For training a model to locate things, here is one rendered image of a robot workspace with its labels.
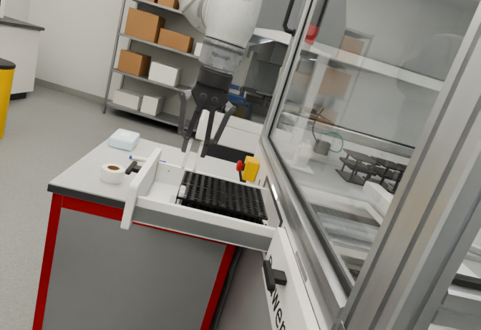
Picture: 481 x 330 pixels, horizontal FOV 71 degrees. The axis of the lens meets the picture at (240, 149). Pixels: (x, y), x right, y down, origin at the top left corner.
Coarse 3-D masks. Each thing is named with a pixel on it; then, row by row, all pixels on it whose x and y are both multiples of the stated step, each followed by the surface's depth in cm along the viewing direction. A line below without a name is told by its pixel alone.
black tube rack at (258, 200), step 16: (192, 176) 91; (208, 176) 95; (192, 192) 82; (208, 192) 84; (224, 192) 87; (240, 192) 90; (256, 192) 94; (208, 208) 83; (224, 208) 78; (240, 208) 82; (256, 208) 83
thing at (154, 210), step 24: (168, 168) 96; (168, 192) 93; (264, 192) 100; (144, 216) 74; (168, 216) 74; (192, 216) 74; (216, 216) 75; (216, 240) 76; (240, 240) 76; (264, 240) 77
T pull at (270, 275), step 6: (264, 264) 60; (270, 264) 59; (264, 270) 59; (270, 270) 58; (276, 270) 58; (270, 276) 56; (276, 276) 57; (282, 276) 57; (270, 282) 54; (276, 282) 56; (282, 282) 56; (270, 288) 54
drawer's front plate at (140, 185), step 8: (152, 152) 92; (160, 152) 96; (152, 160) 86; (144, 168) 80; (152, 168) 87; (136, 176) 74; (144, 176) 76; (152, 176) 92; (136, 184) 71; (144, 184) 79; (128, 192) 70; (136, 192) 70; (144, 192) 83; (128, 200) 71; (136, 200) 73; (128, 208) 71; (128, 216) 72; (128, 224) 72
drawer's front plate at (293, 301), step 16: (272, 240) 72; (272, 256) 68; (288, 256) 60; (288, 272) 57; (288, 288) 55; (304, 288) 53; (272, 304) 61; (288, 304) 53; (304, 304) 49; (272, 320) 59; (288, 320) 52; (304, 320) 46
